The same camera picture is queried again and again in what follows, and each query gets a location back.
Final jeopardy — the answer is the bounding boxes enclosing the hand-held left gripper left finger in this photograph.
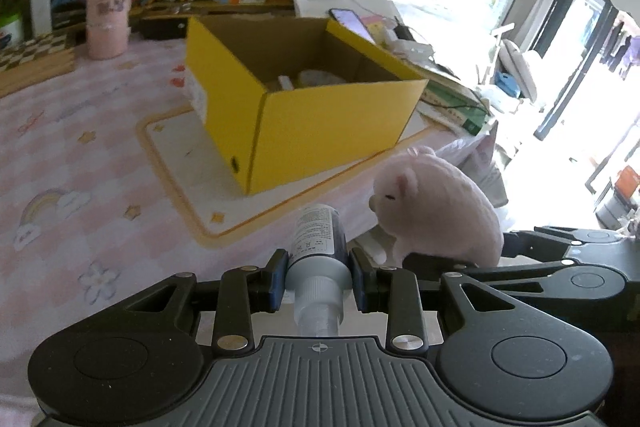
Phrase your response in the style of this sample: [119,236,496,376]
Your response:
[120,248,291,355]

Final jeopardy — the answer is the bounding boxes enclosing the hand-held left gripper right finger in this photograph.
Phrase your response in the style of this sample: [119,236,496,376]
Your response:
[349,247,526,353]

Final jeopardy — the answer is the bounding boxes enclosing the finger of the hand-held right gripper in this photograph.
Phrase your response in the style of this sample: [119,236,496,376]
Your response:
[402,252,576,295]
[502,227,576,258]

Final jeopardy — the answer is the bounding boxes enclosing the blue grey spray bottle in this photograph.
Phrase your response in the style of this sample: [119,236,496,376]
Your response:
[285,203,353,338]

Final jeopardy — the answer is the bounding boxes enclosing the pink plush pig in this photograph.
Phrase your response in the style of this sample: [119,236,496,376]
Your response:
[369,147,505,269]

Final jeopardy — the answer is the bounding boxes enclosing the yellow cardboard box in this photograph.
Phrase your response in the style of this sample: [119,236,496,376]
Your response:
[185,16,430,196]

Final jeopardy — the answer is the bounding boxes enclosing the yellow tape roll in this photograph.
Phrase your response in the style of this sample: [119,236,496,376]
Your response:
[298,69,347,86]

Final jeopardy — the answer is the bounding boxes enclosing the pink checked cloth desktop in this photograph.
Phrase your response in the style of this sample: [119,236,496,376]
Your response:
[0,34,501,427]

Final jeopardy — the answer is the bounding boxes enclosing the green book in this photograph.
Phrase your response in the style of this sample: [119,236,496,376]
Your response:
[422,79,493,135]

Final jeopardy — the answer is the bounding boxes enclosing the white desk mat yellow border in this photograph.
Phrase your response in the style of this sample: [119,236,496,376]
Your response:
[136,104,446,250]

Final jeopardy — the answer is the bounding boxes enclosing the white pillow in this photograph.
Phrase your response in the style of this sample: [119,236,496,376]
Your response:
[500,38,541,100]

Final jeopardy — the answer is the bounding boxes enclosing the hanging clothes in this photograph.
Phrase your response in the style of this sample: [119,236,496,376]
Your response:
[602,22,640,80]

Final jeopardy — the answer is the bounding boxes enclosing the white power strip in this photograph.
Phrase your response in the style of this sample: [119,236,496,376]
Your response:
[385,39,436,58]

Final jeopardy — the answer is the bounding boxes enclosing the smartphone with purple screen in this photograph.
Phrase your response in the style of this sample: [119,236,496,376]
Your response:
[329,8,377,45]

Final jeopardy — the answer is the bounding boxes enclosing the black rectangular case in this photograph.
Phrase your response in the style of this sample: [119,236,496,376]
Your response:
[139,14,190,40]

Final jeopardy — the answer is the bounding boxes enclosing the pink cylinder container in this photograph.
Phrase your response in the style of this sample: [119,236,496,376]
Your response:
[86,0,135,60]

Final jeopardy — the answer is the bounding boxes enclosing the wooden chessboard box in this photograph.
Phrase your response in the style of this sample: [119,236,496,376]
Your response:
[0,31,78,98]

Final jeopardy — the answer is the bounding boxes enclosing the white green plastic tub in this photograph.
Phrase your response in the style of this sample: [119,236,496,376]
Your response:
[0,9,25,50]

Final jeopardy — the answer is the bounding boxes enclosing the black cable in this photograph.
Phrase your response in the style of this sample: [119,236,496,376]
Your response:
[395,19,488,112]

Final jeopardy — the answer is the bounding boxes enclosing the black door frame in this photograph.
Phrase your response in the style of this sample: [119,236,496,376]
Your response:
[532,0,618,142]

